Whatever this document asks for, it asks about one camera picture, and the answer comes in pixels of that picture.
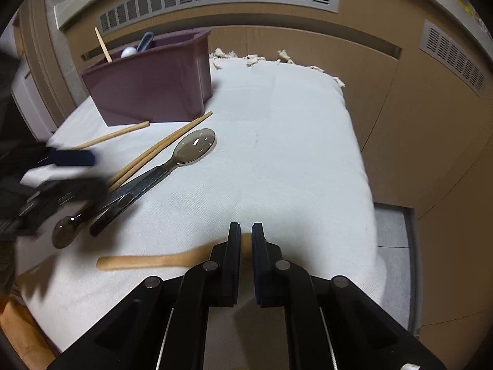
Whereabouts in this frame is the long wooden chopstick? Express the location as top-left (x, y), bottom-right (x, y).
top-left (72, 121), bottom-right (150, 150)

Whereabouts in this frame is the grey spoon black handle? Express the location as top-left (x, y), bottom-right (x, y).
top-left (51, 184), bottom-right (128, 250)
top-left (89, 129), bottom-right (216, 236)

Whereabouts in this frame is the blue plastic rice paddle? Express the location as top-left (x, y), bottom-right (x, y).
top-left (136, 32), bottom-right (154, 53)

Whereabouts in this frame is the wooden spoon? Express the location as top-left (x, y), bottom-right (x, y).
top-left (96, 233), bottom-right (253, 272)

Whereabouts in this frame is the white plastic spoon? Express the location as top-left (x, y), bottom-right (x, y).
top-left (120, 46), bottom-right (138, 59)

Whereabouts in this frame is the white table cloth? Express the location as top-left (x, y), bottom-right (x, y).
top-left (18, 59), bottom-right (386, 350)

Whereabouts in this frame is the purple plastic utensil holder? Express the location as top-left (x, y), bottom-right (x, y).
top-left (81, 28), bottom-right (212, 126)

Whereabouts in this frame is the small grey ventilation grille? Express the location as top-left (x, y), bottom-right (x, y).
top-left (419, 20), bottom-right (486, 96)

